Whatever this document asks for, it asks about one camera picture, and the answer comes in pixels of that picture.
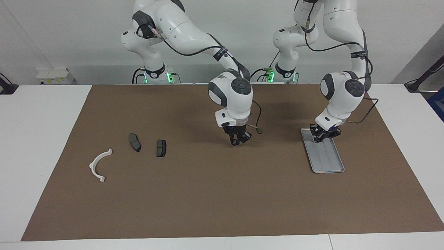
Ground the silver metal tray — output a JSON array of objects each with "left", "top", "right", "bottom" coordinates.
[{"left": 300, "top": 127, "right": 345, "bottom": 174}]

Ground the brown table mat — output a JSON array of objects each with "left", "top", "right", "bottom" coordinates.
[{"left": 21, "top": 83, "right": 444, "bottom": 242}]

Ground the short dark brake pad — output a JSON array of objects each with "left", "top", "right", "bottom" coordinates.
[{"left": 156, "top": 139, "right": 168, "bottom": 158}]

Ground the long dark brake pad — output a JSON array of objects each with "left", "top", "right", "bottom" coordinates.
[{"left": 129, "top": 133, "right": 142, "bottom": 153}]

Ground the blue box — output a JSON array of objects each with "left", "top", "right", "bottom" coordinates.
[{"left": 427, "top": 87, "right": 444, "bottom": 123}]

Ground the white power strip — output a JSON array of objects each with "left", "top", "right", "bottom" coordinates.
[{"left": 36, "top": 67, "right": 75, "bottom": 85}]

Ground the black table clamp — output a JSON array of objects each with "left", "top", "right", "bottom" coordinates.
[{"left": 0, "top": 72, "right": 19, "bottom": 95}]

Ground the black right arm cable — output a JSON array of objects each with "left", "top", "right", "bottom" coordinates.
[{"left": 147, "top": 24, "right": 263, "bottom": 135}]

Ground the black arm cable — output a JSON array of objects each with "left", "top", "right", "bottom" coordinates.
[
  {"left": 147, "top": 24, "right": 263, "bottom": 135},
  {"left": 304, "top": 14, "right": 379, "bottom": 125}
]

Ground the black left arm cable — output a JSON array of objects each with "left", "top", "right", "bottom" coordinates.
[{"left": 304, "top": 14, "right": 379, "bottom": 125}]

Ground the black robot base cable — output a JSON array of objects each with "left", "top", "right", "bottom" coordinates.
[
  {"left": 247, "top": 52, "right": 280, "bottom": 84},
  {"left": 132, "top": 67, "right": 150, "bottom": 85}
]

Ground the white curved plastic bracket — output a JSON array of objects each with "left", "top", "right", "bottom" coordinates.
[{"left": 89, "top": 149, "right": 113, "bottom": 183}]

